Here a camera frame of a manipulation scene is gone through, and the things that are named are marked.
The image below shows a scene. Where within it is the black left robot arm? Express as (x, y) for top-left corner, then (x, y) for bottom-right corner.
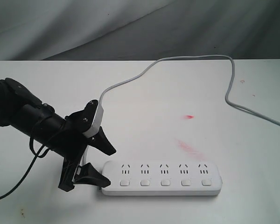
(0, 78), (116, 192)

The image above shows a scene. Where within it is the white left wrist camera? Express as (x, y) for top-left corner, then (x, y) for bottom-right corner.
(82, 99), (104, 138)

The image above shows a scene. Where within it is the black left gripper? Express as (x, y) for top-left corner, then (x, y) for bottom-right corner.
(58, 109), (116, 192)

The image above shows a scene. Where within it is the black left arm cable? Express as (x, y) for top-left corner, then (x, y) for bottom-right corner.
(0, 112), (66, 202)

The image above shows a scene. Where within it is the white five-socket power strip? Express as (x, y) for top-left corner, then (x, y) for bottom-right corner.
(102, 160), (223, 196)

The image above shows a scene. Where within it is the grey power cable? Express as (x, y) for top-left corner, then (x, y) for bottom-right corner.
(99, 54), (280, 130)

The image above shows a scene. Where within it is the white backdrop cloth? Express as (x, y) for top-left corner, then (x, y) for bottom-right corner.
(0, 0), (280, 60)

